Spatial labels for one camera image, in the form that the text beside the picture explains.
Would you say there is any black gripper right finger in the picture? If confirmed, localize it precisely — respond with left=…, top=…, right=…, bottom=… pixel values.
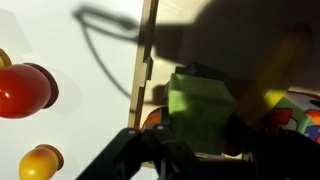
left=225, top=114, right=320, bottom=180

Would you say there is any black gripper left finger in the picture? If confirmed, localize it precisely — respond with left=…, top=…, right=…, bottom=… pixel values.
left=76, top=124, right=197, bottom=180

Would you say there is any light green toy block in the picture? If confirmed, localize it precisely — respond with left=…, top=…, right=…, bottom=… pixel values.
left=168, top=74, right=236, bottom=155

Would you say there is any orange toy fruit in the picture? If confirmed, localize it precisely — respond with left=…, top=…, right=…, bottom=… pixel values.
left=141, top=107, right=167, bottom=131

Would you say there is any yellow toy banana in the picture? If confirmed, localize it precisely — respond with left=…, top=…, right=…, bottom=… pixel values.
left=236, top=23, right=312, bottom=123

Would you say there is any yellow toy fruit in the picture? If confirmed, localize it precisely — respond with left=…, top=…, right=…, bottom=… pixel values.
left=18, top=147, right=60, bottom=180

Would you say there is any red toy apple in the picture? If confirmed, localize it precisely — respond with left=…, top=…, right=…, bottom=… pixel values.
left=0, top=64, right=51, bottom=119

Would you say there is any wooden tray box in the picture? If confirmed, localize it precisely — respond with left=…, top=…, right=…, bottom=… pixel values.
left=128, top=0, right=320, bottom=129

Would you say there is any yellow toy lemon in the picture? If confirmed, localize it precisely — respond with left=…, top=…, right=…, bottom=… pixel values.
left=0, top=49, right=12, bottom=68

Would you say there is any multicoloured patterned cube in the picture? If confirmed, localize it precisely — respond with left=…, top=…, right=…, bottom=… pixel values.
left=262, top=91, right=320, bottom=143

